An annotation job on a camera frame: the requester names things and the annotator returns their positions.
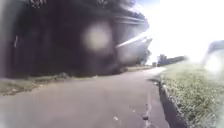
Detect grey asphalt path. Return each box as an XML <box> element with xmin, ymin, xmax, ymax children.
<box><xmin>0</xmin><ymin>67</ymin><xmax>172</xmax><ymax>128</ymax></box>

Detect dark building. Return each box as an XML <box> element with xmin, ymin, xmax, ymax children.
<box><xmin>0</xmin><ymin>0</ymin><xmax>154</xmax><ymax>80</ymax></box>

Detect grass verge with kerb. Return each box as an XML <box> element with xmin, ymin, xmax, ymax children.
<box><xmin>146</xmin><ymin>61</ymin><xmax>224</xmax><ymax>128</ymax></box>

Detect grass strip beside building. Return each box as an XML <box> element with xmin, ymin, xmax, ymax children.
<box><xmin>0</xmin><ymin>65</ymin><xmax>154</xmax><ymax>97</ymax></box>

